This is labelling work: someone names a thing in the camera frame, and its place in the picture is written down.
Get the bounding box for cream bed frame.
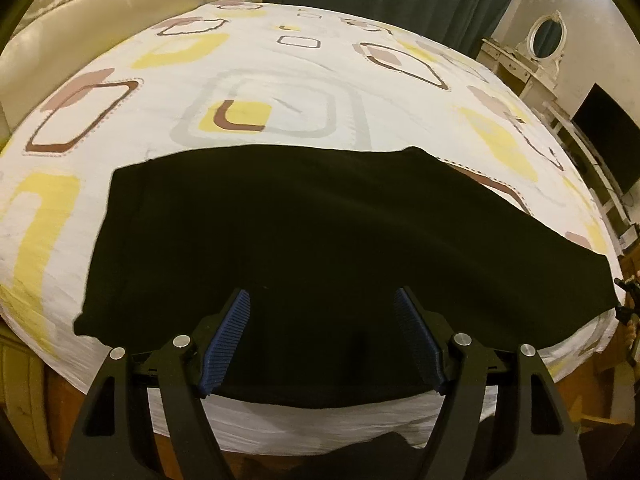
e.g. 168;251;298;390
0;320;76;480

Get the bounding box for white television stand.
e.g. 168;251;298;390
542;100;636;241

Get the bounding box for patterned white bed sheet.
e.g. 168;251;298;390
0;0;621;453

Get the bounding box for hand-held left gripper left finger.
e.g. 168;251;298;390
60;287;251;480

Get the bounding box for black pants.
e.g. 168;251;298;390
74;145;617;408

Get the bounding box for white oval vanity mirror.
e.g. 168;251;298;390
527;12;568;63

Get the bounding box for white vanity dresser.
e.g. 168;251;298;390
480;37;561;106

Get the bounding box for cream padded headboard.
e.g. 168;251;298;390
0;0;208;131

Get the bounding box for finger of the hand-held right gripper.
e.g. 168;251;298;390
614;275;640;330

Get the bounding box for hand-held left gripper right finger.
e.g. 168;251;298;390
392;286;588;480

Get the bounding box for black television screen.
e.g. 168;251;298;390
570;82;640;196

